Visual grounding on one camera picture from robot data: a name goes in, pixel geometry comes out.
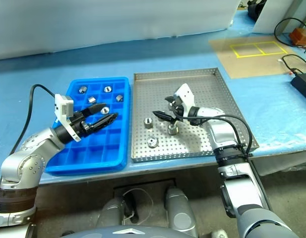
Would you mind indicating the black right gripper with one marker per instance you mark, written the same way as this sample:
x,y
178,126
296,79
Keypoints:
x,y
178,109

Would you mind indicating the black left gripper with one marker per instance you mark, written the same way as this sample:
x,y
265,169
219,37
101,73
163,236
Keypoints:
x,y
78,124

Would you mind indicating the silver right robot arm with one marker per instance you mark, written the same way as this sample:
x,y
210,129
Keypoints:
x,y
242,178

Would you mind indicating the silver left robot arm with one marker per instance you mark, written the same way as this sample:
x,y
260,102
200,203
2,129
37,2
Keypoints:
x,y
31,148

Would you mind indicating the blue compartment tray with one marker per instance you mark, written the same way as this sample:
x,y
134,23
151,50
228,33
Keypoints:
x,y
98,153

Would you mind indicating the flat black device box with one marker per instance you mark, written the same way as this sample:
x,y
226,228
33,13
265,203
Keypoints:
x,y
304,83

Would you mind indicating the metal nut centre compartment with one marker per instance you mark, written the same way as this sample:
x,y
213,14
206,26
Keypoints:
x,y
104,109

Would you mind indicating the metal nut second row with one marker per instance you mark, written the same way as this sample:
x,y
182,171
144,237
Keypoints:
x,y
92,99

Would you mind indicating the perforated metal tray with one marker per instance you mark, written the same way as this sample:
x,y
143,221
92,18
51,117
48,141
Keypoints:
x,y
155,84

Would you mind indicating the black floor plate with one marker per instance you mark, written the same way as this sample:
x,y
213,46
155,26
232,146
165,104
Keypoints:
x,y
152,184

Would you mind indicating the brown cardboard mat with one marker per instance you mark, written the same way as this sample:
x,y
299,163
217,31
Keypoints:
x,y
242,67

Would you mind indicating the large white backdrop board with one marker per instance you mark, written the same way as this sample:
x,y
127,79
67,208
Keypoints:
x,y
93,19

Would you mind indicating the grey rounded robot leg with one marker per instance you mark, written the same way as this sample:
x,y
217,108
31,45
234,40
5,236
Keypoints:
x,y
110,213
178,210

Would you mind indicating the yellow tape rectangle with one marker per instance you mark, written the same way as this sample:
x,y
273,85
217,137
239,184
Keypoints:
x,y
263,53

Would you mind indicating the grey robot torso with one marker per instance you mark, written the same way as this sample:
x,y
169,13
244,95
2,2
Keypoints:
x,y
128,233

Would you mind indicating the small white panel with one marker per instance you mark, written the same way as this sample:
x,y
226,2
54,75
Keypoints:
x,y
271,15

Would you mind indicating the orange brown block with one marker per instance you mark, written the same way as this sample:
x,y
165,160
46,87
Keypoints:
x,y
297,36

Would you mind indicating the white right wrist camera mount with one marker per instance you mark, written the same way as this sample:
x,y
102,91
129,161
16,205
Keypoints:
x,y
186,94

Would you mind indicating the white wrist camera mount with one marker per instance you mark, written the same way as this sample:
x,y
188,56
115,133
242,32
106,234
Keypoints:
x,y
60,102
186,94

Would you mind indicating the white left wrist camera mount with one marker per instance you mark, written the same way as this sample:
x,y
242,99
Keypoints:
x,y
60,102

